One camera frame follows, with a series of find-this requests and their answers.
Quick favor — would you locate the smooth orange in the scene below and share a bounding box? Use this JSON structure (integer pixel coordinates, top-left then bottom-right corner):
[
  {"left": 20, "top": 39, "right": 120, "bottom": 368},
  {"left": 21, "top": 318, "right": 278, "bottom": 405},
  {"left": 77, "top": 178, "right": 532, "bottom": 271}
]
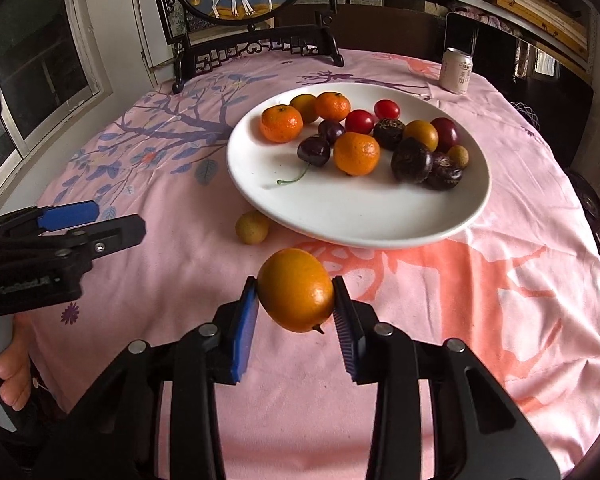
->
[{"left": 257, "top": 248, "right": 334, "bottom": 333}]

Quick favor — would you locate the brown longan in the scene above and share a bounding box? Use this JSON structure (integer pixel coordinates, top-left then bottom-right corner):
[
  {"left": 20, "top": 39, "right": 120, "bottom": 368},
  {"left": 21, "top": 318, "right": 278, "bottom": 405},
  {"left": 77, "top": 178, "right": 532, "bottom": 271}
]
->
[
  {"left": 235, "top": 210, "right": 270, "bottom": 245},
  {"left": 446, "top": 144, "right": 470, "bottom": 170}
]

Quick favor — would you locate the dark cherry with stem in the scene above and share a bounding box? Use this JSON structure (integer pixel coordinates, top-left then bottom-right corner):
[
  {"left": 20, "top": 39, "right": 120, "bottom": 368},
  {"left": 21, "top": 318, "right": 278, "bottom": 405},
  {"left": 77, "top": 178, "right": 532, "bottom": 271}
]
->
[{"left": 276, "top": 136, "right": 332, "bottom": 185}]

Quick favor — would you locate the large mandarin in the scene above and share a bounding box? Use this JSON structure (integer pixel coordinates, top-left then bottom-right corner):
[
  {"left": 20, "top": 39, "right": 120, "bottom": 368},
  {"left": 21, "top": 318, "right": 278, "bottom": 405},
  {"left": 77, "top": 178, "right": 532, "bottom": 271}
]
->
[{"left": 334, "top": 131, "right": 381, "bottom": 177}]

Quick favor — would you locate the dark purple front fruit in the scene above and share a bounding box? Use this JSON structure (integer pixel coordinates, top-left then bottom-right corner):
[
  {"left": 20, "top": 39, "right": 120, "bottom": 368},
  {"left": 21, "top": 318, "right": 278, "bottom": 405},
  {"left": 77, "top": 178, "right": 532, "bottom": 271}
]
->
[{"left": 390, "top": 138, "right": 432, "bottom": 184}]

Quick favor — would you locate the wrinkled dark passion fruit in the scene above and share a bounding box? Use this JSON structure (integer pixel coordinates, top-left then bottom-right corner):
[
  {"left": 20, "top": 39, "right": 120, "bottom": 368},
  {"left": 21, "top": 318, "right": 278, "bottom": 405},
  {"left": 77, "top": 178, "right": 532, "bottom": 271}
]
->
[{"left": 424, "top": 152, "right": 463, "bottom": 191}]

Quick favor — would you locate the round dark passion fruit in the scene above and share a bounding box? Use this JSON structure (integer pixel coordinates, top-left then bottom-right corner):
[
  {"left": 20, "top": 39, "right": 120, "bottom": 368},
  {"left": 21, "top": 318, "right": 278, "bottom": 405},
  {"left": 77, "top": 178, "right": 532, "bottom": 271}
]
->
[{"left": 373, "top": 119, "right": 405, "bottom": 152}]

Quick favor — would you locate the red cherry tomato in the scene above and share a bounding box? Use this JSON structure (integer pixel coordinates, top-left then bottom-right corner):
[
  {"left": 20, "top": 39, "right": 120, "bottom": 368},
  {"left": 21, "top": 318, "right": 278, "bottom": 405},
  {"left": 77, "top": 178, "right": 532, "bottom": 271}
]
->
[
  {"left": 344, "top": 110, "right": 377, "bottom": 134},
  {"left": 374, "top": 99, "right": 401, "bottom": 120}
]

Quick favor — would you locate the yellow orange round fruit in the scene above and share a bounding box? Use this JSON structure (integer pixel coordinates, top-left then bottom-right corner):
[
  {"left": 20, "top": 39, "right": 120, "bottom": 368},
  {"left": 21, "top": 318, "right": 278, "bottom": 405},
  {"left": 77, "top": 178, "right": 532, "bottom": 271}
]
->
[{"left": 403, "top": 119, "right": 439, "bottom": 152}]

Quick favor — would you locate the mandarin with green stem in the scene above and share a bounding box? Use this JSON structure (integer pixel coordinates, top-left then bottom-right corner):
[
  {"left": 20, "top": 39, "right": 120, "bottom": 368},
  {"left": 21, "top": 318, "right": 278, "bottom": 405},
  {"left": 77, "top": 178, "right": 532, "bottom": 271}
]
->
[{"left": 314, "top": 91, "right": 351, "bottom": 122}]

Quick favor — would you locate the person's left hand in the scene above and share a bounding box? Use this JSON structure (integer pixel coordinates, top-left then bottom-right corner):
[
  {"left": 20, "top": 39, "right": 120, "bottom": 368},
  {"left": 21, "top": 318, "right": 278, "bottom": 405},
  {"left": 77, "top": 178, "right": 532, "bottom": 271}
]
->
[{"left": 0, "top": 313, "right": 33, "bottom": 412}]

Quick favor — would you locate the white oval plate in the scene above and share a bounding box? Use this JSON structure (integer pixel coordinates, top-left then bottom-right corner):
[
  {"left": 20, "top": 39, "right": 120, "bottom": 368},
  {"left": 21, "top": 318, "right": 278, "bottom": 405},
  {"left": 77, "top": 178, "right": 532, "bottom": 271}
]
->
[{"left": 227, "top": 84, "right": 491, "bottom": 248}]

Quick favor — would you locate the pink printed tablecloth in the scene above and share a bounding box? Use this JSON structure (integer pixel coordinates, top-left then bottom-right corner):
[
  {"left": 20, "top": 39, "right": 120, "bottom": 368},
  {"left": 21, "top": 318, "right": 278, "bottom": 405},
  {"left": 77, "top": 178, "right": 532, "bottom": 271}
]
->
[{"left": 30, "top": 51, "right": 600, "bottom": 472}]

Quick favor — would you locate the yellow cherry tomato on plate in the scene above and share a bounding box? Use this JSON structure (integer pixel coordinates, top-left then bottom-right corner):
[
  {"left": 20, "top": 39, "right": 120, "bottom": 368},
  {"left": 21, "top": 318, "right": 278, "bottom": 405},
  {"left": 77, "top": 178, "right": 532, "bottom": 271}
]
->
[{"left": 289, "top": 93, "right": 318, "bottom": 125}]

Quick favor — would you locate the dark red plum on plate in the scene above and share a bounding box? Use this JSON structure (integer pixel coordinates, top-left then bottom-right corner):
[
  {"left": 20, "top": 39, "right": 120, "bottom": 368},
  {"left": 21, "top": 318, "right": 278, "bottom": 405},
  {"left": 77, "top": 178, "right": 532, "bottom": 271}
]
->
[{"left": 431, "top": 117, "right": 458, "bottom": 153}]

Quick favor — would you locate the round dark stool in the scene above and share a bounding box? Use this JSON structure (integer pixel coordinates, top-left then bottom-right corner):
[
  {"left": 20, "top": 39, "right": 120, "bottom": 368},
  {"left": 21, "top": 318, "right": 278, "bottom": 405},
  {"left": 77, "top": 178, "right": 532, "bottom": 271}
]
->
[{"left": 565, "top": 168, "right": 600, "bottom": 223}]

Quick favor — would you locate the white drink can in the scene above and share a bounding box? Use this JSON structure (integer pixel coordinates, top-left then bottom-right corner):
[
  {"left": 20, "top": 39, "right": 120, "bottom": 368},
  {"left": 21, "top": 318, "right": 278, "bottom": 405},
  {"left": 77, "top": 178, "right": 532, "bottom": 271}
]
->
[{"left": 439, "top": 48, "right": 474, "bottom": 94}]

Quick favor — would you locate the window with white frame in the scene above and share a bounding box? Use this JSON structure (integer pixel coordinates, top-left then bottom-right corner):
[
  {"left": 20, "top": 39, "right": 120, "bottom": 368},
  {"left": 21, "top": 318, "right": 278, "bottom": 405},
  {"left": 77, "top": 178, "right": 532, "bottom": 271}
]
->
[{"left": 0, "top": 0, "right": 111, "bottom": 206}]

